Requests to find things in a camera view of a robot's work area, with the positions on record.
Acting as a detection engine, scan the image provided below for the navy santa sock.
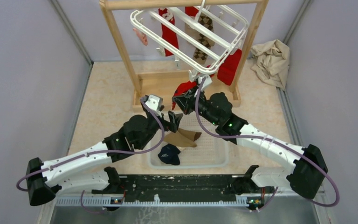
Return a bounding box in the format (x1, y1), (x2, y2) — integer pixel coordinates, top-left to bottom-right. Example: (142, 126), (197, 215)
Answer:
(158, 144), (181, 166)

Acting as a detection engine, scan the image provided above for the white plastic basket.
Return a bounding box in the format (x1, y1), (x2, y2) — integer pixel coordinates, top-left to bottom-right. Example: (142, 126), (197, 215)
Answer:
(146, 113), (233, 169)

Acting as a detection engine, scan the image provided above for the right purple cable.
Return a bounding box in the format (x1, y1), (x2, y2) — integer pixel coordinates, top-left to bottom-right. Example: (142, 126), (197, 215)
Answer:
(194, 77), (341, 208)

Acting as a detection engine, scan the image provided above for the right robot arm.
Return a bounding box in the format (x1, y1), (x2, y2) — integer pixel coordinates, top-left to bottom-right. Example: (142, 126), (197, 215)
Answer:
(172, 89), (328, 199)

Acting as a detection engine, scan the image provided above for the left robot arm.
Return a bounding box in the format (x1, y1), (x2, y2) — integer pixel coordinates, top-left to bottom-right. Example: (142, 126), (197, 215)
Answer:
(25, 111), (183, 206)

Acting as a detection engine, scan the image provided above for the pink clothespin clip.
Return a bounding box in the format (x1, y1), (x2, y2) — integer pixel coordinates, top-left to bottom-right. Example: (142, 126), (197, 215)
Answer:
(133, 28), (148, 46)

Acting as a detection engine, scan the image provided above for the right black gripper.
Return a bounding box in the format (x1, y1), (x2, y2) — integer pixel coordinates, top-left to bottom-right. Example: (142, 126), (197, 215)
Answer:
(172, 85), (220, 126)

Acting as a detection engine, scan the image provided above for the wooden hanger stand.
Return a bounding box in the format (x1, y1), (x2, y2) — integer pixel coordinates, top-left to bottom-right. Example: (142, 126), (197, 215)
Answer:
(99, 0), (268, 112)

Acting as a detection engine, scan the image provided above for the white clip drying hanger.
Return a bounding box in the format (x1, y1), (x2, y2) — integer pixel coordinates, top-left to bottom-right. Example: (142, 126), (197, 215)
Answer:
(130, 2), (249, 81)

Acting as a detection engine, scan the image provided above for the red santa sock left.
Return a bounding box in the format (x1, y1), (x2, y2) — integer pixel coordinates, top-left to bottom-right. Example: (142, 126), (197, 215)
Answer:
(158, 8), (179, 48)

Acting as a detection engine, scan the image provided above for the brown argyle sock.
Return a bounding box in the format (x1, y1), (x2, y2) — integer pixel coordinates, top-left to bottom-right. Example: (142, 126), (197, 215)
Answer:
(185, 7), (215, 64)

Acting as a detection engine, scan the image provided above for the tan brown sock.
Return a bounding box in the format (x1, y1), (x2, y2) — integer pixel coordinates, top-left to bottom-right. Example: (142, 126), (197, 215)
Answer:
(164, 128), (202, 152)

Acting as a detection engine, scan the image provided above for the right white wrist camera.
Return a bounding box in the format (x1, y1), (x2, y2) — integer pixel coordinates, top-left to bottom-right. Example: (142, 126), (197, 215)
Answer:
(195, 75), (213, 92)

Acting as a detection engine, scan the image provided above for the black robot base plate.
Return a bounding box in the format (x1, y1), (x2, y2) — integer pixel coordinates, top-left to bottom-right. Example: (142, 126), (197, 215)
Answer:
(83, 174), (272, 208)

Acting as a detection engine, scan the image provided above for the beige crumpled cloth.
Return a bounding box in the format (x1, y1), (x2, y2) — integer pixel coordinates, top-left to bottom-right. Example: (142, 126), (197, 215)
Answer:
(250, 39), (290, 91)

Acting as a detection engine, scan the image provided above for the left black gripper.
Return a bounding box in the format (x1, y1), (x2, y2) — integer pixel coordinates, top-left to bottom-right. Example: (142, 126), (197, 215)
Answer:
(138, 105), (183, 148)

